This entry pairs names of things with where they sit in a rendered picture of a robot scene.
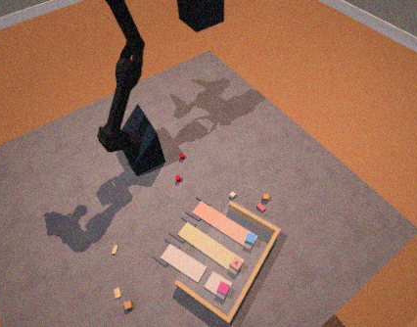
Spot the pale yellow strip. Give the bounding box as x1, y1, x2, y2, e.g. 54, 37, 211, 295
177, 222, 207, 249

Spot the salmon-pink flat strip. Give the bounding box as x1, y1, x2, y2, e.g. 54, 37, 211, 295
193, 201, 221, 226

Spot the tan open-top box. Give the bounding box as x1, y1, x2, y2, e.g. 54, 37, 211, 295
174, 200, 282, 324

